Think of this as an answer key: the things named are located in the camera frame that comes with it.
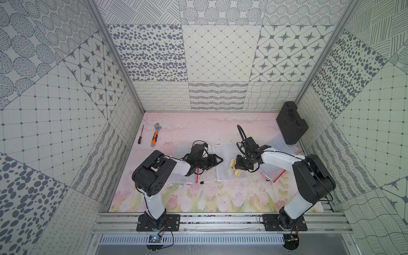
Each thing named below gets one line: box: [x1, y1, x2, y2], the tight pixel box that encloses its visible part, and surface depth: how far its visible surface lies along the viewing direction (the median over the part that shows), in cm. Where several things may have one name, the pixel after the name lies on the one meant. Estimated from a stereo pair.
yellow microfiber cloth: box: [229, 157, 243, 178], surface depth 90 cm
